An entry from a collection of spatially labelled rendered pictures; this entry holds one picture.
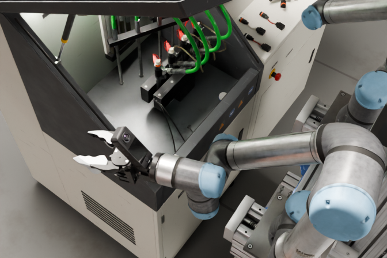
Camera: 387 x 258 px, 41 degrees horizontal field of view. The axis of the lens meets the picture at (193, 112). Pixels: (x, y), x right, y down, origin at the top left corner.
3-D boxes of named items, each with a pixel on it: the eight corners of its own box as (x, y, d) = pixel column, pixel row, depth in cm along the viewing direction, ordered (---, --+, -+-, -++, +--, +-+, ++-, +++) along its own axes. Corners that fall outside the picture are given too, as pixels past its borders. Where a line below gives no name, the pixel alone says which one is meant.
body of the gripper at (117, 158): (113, 180, 128) (158, 192, 124) (104, 161, 121) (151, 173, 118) (125, 155, 132) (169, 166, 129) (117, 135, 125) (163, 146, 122)
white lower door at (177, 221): (164, 269, 243) (162, 209, 187) (160, 266, 244) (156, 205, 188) (239, 171, 274) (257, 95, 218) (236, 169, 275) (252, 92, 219)
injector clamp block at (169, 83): (162, 121, 204) (160, 99, 191) (141, 109, 207) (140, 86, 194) (211, 68, 220) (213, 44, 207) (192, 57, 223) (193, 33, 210)
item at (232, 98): (163, 204, 188) (162, 184, 175) (154, 197, 189) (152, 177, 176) (254, 95, 217) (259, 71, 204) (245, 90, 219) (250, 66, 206)
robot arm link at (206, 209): (229, 189, 135) (226, 167, 126) (213, 226, 129) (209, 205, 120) (201, 180, 137) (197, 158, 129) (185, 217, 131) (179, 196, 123)
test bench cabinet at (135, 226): (160, 279, 251) (156, 213, 186) (73, 212, 269) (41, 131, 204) (239, 176, 284) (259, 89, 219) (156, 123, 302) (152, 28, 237)
